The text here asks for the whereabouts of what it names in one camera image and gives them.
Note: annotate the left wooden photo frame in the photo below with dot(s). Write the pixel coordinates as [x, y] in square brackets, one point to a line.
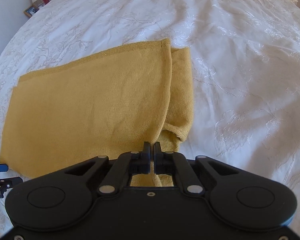
[30, 11]

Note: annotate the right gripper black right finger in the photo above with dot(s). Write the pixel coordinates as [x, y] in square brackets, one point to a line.
[176, 165]

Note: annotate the yellow knit garment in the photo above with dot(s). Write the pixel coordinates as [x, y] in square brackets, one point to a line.
[107, 103]

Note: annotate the white embroidered bedspread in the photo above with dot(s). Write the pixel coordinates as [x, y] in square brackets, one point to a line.
[246, 69]

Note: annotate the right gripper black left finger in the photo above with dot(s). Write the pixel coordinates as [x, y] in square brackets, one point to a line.
[124, 167]

